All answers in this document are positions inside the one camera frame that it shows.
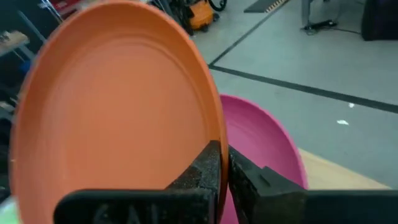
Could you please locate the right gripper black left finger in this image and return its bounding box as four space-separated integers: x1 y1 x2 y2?
53 139 222 224

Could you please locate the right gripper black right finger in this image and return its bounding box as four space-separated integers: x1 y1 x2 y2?
228 146 398 224

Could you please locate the opaque pink plate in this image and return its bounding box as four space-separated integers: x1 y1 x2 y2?
219 94 308 224

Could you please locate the opaque orange plate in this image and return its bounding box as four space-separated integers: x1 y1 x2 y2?
9 0 229 224

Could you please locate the green plate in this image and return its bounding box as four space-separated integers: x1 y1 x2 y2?
0 195 21 224

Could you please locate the black power strip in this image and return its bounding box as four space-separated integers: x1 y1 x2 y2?
300 19 339 32

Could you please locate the grey chair leg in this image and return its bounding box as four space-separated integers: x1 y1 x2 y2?
300 0 331 29

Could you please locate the grey mat with striped edge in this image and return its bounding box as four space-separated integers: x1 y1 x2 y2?
243 0 292 14

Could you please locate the orange shop vacuum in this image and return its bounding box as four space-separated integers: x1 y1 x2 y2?
185 0 220 32

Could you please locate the wooden workbench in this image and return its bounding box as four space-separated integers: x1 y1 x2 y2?
0 30 31 57

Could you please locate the large black bin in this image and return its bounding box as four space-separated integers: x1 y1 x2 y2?
360 0 398 42

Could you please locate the black hose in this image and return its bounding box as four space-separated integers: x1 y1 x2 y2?
207 0 228 12

